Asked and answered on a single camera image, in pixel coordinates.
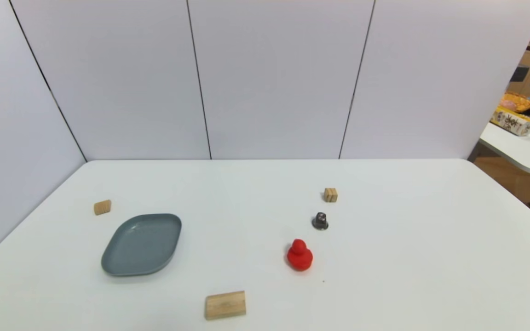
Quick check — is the grey dish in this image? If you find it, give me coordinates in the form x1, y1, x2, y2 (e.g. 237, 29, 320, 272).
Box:
101, 213, 182, 277

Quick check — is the red rubber duck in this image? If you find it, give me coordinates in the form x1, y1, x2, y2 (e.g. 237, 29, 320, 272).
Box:
287, 239, 313, 272

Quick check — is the large rectangular wooden block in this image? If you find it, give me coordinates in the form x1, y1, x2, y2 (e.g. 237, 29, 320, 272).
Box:
205, 291, 247, 321

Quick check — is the printed cardboard box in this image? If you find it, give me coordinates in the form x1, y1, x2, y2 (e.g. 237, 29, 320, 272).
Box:
490, 107, 530, 137

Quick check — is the white side table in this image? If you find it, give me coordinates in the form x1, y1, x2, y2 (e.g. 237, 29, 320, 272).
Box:
479, 120, 530, 177

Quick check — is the orange woven basket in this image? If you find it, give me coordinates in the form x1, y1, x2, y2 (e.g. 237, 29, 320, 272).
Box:
500, 92, 530, 113

